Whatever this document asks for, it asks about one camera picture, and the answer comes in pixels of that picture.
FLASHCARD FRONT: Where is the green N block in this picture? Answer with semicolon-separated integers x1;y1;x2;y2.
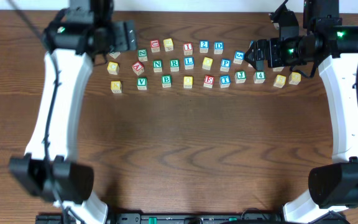
153;60;163;73

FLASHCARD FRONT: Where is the red E block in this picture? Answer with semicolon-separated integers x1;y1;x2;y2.
203;75;215;88

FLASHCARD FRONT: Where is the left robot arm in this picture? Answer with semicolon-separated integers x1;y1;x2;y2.
9;0;137;223

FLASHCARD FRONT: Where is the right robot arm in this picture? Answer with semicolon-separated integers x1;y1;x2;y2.
245;1;358;223

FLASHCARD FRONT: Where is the blue 5 block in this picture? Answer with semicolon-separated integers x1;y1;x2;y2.
233;51;245;65

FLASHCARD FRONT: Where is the green 4 block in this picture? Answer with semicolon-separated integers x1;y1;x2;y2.
254;71;266;84

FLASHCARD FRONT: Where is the blue L block right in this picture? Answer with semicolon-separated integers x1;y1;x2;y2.
273;67;284;72

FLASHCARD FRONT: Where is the blue l block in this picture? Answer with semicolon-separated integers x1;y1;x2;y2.
184;57;195;70
273;67;284;72

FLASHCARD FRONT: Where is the green J block right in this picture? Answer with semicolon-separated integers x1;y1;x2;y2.
234;71;247;83

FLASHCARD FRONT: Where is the green L block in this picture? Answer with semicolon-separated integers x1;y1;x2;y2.
109;52;121;58

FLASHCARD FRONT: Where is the blue P block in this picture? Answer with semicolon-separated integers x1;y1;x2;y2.
220;58;231;72

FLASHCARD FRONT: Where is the yellow S block bottom right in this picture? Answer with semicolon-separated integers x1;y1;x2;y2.
273;75;287;88

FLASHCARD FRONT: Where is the green Z block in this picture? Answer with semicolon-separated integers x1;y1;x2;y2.
137;49;148;62

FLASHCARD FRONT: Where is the red U block top row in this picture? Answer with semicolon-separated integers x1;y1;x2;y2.
150;39;160;53

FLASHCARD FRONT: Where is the blue D block centre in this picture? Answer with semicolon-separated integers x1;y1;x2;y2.
214;42;224;54

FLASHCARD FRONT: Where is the red A block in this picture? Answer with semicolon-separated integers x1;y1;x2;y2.
132;61;145;76

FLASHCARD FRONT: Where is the yellow C block left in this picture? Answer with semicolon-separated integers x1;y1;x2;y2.
107;62;119;75

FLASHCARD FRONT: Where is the blue T block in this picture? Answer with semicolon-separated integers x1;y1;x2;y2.
219;75;231;88

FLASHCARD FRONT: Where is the yellow G block far right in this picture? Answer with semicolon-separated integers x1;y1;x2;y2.
288;72;301;85

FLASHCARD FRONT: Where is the yellow O block middle row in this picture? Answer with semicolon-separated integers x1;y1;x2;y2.
202;57;213;70

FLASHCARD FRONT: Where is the yellow o block row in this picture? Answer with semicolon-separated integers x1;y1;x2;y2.
183;76;193;89
202;57;213;70

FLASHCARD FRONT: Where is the yellow S block top row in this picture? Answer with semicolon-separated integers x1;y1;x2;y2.
163;38;174;52

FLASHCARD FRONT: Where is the blue 2 block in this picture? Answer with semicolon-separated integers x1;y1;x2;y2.
200;40;209;54

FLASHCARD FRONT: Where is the green V block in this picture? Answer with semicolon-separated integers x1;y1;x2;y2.
137;77;147;90

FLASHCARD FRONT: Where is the yellow K block left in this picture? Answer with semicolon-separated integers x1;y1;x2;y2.
111;81;122;93

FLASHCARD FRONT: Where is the green R block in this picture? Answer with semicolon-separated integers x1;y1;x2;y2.
170;59;180;72

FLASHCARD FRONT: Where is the blue L block centre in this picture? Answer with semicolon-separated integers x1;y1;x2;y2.
184;57;195;70

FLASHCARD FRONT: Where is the green B block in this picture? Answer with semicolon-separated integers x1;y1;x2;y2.
162;75;172;88

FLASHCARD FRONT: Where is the red I block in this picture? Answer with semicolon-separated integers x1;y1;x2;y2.
183;42;193;55

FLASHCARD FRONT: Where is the yellow O block bottom row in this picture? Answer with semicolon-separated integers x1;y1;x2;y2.
183;76;193;89

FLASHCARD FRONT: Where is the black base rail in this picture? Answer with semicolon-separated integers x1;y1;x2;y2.
35;211;349;224

